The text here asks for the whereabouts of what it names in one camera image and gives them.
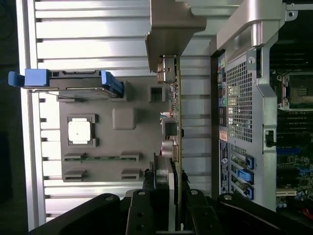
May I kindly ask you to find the green RAM stick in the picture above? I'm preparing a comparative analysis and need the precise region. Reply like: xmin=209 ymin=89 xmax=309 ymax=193
xmin=64 ymin=156 xmax=136 ymax=162

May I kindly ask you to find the green motherboard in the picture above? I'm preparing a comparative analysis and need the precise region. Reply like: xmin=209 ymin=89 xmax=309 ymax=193
xmin=268 ymin=48 xmax=313 ymax=221

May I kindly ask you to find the silver square CPU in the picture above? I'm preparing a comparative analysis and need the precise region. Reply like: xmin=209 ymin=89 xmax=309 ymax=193
xmin=67 ymin=118 xmax=92 ymax=145

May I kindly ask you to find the blue expansion slot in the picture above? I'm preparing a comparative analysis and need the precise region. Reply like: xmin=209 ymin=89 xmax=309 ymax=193
xmin=276 ymin=147 xmax=313 ymax=155

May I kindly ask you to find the grey plastic parts rack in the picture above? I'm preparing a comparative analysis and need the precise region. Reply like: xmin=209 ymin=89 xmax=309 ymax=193
xmin=56 ymin=79 xmax=172 ymax=183

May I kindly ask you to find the dark grey open PC case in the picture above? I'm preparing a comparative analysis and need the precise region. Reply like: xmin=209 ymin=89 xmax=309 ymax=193
xmin=209 ymin=0 xmax=313 ymax=216

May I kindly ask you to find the hard disk, blue carrier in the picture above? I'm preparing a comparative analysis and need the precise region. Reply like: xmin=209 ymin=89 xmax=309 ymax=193
xmin=8 ymin=69 xmax=124 ymax=99

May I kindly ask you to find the CPU socket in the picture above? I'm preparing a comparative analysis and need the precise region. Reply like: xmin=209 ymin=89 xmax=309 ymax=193
xmin=276 ymin=70 xmax=313 ymax=112

